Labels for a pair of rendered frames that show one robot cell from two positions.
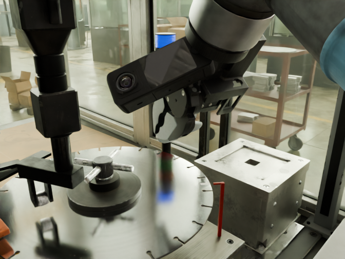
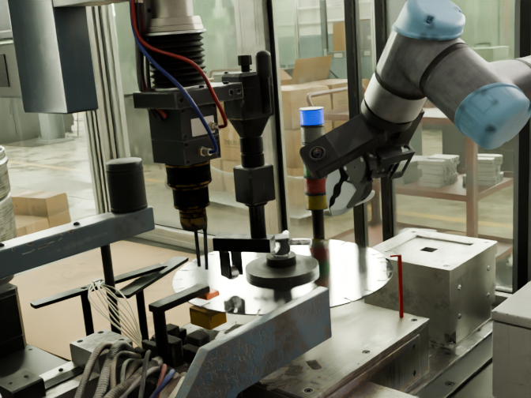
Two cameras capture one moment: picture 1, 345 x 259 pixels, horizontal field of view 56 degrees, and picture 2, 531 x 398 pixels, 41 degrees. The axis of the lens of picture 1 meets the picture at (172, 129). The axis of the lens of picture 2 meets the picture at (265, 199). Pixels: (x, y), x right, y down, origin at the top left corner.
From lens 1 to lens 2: 60 cm
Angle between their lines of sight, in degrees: 8
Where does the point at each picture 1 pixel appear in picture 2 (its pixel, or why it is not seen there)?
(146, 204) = (328, 275)
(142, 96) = (333, 163)
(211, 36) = (384, 114)
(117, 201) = (301, 272)
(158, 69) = (343, 140)
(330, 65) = (460, 125)
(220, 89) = (392, 154)
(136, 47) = not seen: hidden behind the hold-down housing
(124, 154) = not seen: hidden behind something
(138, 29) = not seen: hidden behind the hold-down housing
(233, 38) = (401, 113)
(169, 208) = (352, 275)
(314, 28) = (449, 107)
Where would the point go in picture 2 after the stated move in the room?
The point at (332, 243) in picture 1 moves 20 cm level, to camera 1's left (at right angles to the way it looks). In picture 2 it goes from (514, 298) to (378, 309)
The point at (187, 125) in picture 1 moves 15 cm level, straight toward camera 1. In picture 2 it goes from (366, 187) to (383, 215)
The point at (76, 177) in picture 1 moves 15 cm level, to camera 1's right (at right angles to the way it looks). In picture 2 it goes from (272, 242) to (380, 234)
